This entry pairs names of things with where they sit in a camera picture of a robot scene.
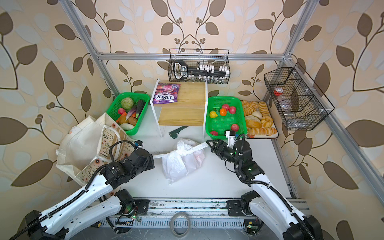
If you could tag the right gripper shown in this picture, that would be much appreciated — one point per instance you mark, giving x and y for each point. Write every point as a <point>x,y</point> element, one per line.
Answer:
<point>221,144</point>

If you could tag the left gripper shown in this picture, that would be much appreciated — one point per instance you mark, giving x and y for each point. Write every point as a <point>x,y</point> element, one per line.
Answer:
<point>151,161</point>

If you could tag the white plastic grocery bag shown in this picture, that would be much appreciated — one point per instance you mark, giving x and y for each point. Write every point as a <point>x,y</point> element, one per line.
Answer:
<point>184,160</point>

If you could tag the cream canvas tote bag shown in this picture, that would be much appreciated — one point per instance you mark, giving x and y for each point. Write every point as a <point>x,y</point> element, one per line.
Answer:
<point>86,147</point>

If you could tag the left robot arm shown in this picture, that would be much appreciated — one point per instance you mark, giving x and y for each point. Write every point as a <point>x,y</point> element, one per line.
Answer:
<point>72,215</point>

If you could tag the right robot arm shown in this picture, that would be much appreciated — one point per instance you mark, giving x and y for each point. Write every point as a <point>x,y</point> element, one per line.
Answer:
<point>264,201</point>

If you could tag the red apple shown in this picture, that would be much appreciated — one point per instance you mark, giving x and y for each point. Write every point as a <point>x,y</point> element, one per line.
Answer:
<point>235,127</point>
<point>226,107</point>
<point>232,110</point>

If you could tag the yellow lemon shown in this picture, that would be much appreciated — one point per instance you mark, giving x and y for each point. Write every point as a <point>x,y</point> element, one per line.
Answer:
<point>213,115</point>

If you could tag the right green basket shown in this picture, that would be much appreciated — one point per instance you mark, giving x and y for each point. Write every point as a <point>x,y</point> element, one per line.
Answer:
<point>222,124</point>

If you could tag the green basket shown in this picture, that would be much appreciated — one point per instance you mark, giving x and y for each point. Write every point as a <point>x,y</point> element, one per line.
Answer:
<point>222,124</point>
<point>130,120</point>

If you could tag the orange fruit small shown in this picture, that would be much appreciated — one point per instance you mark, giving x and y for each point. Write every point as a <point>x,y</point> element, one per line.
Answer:
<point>223,112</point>

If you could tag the red apple back right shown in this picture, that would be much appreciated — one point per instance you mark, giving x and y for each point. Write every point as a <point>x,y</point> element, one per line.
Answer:
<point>232,110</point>

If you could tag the red apple back left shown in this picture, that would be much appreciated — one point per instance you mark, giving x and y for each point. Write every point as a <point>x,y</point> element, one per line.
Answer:
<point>226,107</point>

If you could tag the bread tray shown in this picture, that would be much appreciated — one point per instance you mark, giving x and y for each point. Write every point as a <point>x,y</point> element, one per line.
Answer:
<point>259,122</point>

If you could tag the left green basket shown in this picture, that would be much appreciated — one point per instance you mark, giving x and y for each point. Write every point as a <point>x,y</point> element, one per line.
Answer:
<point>130,120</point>

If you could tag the green cabbage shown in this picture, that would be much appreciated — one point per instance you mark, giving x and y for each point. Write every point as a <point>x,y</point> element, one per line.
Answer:
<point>127,103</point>

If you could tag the white wooden two-tier shelf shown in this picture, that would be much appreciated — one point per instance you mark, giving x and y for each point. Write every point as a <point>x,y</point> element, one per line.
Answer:
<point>190,109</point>

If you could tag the tape roll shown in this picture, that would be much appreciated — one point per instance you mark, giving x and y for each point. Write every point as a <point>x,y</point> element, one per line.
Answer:
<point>180,224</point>

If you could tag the purple Fox's candy bag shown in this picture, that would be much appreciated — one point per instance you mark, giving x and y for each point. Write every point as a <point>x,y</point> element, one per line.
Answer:
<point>166,93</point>

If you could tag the plastic bottle red cap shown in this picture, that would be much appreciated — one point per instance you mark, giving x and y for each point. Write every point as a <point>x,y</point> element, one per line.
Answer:
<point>284,102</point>

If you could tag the back black wire basket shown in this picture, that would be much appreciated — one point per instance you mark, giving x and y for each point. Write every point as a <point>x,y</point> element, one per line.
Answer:
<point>204,56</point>

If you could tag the black wire basket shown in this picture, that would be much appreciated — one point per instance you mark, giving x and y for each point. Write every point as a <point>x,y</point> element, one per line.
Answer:
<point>204,56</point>
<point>310,105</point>

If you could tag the right black wire basket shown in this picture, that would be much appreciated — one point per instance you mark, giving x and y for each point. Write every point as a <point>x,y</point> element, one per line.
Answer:
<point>310,105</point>

